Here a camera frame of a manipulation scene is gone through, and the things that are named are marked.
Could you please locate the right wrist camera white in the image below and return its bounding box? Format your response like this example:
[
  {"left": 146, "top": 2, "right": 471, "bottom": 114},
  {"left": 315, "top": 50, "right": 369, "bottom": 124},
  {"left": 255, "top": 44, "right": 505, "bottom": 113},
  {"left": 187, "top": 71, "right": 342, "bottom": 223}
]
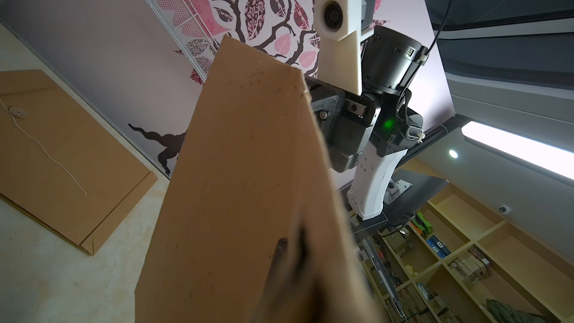
[{"left": 313, "top": 0, "right": 376, "bottom": 96}]

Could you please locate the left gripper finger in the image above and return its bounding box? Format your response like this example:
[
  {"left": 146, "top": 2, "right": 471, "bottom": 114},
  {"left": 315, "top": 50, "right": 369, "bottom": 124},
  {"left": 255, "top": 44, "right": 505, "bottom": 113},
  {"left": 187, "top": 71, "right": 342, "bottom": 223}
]
[{"left": 257, "top": 236, "right": 323, "bottom": 322}]

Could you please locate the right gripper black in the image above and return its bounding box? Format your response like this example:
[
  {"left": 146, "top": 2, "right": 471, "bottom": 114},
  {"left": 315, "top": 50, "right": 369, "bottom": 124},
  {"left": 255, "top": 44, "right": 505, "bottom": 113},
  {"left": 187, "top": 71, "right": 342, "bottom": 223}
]
[{"left": 305, "top": 76, "right": 381, "bottom": 173}]

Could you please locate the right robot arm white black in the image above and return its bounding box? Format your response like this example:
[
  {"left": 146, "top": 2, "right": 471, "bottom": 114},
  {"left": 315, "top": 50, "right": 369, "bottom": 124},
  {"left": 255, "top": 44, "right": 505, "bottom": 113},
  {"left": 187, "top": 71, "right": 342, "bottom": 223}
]
[{"left": 306, "top": 25, "right": 429, "bottom": 220}]

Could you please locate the brown file bag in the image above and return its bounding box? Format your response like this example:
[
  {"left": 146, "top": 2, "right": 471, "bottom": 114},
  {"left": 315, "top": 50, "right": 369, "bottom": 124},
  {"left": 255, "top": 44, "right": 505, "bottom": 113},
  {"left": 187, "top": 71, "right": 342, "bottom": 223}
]
[
  {"left": 1, "top": 70, "right": 157, "bottom": 255},
  {"left": 135, "top": 37, "right": 384, "bottom": 322}
]

